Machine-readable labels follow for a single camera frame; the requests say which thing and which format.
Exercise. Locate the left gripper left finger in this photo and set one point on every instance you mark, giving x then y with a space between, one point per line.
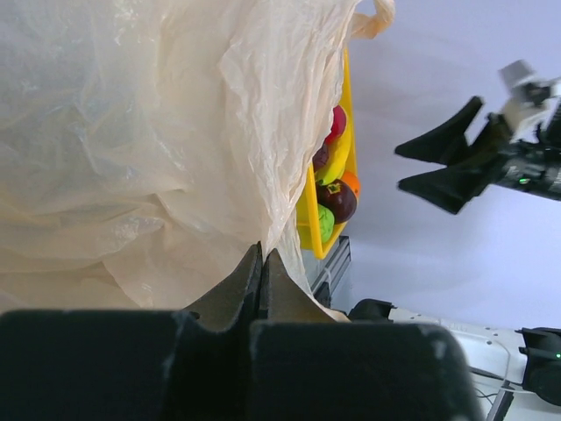
187 364

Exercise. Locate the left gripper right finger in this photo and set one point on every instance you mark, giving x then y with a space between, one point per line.
307 366

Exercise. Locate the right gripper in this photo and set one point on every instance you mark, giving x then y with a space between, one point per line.
521 145

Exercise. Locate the yellow fake banana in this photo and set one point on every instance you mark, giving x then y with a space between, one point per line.
339 151

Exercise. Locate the red fake pepper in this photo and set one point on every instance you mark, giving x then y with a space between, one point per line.
338 126

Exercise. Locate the green fake apple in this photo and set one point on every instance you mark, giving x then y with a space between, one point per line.
326 221

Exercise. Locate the orange translucent plastic bag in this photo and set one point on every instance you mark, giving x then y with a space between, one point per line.
146 144

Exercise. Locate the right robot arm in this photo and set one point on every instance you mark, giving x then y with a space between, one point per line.
527 359

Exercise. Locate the orange fake fruit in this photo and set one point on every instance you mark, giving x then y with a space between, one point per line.
352 181

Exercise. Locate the dark purple fake fruit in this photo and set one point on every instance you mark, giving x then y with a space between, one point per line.
321 157

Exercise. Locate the dark red mangosteen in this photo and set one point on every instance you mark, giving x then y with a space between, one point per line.
339 198

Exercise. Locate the yellow plastic tray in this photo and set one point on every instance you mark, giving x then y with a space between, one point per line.
307 211

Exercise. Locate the aluminium rail frame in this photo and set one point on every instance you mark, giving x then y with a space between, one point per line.
325 275

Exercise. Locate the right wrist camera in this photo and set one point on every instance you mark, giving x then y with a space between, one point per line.
531 97

